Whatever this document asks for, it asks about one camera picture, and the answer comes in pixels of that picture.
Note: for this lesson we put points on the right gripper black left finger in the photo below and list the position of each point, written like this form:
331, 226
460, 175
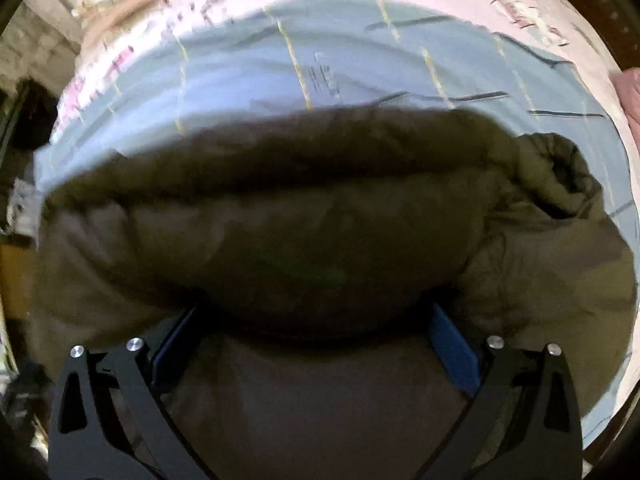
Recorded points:
108, 420

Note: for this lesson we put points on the olive green puffer jacket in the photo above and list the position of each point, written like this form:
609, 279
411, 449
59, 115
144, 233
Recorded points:
366, 415

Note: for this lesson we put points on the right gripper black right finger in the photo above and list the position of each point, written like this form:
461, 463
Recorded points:
522, 419

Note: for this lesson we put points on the blue checked bed sheet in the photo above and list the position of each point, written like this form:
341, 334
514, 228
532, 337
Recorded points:
325, 70

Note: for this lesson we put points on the folded pink quilted jacket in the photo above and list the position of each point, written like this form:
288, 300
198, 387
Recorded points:
627, 87

